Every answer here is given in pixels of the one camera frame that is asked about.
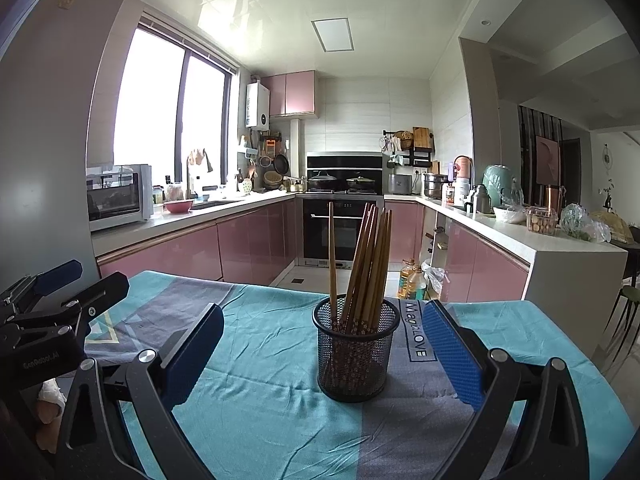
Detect black range hood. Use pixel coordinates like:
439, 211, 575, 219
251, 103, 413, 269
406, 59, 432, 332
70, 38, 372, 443
306, 152, 385, 176

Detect black built-in oven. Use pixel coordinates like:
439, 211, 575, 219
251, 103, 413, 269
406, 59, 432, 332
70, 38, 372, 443
301, 194, 386, 268

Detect clear plastic food container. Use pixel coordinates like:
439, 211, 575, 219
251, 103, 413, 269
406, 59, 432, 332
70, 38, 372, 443
525, 206, 558, 236

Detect pink wall cabinet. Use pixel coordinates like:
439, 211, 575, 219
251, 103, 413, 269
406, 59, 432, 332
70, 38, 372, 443
261, 71, 317, 118

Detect stainless steel steamer pot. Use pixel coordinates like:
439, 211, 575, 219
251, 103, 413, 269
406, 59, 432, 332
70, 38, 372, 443
423, 172, 448, 199

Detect white water heater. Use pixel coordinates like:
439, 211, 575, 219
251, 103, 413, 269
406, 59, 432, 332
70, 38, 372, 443
246, 81, 271, 128

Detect silver microwave oven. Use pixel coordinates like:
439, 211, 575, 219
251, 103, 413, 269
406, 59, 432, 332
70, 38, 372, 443
86, 164, 153, 232

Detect white kitchen countertop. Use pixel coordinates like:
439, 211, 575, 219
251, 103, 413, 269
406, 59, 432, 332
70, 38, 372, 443
90, 191, 628, 306

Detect bunch of wooden chopsticks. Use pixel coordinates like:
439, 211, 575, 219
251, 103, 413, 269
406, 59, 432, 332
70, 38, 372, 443
327, 201, 394, 341

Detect person's left hand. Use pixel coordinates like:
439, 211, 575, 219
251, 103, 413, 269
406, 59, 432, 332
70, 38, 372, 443
36, 379, 68, 443

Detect black wok with lid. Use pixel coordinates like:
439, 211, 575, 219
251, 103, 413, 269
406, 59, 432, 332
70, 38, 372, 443
307, 171, 342, 192

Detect framed wall painting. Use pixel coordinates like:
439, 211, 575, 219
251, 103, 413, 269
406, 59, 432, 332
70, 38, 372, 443
536, 135, 563, 186

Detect dark stool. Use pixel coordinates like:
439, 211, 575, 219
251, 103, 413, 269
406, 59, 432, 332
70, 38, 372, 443
607, 285, 640, 341

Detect ceiling light panel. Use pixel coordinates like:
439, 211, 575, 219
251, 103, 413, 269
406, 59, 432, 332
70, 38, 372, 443
311, 18, 355, 52

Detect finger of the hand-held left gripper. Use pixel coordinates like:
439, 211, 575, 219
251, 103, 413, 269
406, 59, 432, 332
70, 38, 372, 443
0, 271, 131, 347
0, 259, 84, 311

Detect white plastic bag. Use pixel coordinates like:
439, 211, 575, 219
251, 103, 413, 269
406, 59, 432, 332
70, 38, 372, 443
424, 260, 446, 301

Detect plastic bag of greens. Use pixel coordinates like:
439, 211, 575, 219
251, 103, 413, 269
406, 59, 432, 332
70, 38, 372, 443
559, 203, 611, 242

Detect large kitchen window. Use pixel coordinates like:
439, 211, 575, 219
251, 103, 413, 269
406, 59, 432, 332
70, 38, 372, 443
114, 17, 236, 196

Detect pink base cabinets under peninsula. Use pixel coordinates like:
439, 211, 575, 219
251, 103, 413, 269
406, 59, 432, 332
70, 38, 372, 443
385, 200, 532, 303

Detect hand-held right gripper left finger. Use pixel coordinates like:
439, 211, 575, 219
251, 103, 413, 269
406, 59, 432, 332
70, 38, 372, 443
57, 304, 226, 480

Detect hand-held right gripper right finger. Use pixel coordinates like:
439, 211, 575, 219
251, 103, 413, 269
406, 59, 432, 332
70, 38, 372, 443
422, 300, 601, 480

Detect mint green kitchen appliance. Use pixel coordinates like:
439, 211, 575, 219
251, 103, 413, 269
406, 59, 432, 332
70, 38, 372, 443
482, 164, 521, 206

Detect black wall rack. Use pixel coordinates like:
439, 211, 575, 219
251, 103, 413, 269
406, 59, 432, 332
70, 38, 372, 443
382, 127, 433, 168

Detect grey refrigerator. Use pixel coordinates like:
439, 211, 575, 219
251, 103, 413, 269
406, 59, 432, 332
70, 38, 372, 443
0, 0, 141, 291

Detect black mesh utensil holder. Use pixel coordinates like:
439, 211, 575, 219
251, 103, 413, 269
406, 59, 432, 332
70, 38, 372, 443
312, 294, 401, 403

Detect pink base cabinets under window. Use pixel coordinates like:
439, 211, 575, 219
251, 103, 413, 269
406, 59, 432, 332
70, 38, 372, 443
96, 200, 303, 286

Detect teal and grey tablecloth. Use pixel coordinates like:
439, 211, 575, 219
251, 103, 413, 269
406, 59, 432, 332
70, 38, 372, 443
82, 270, 638, 480

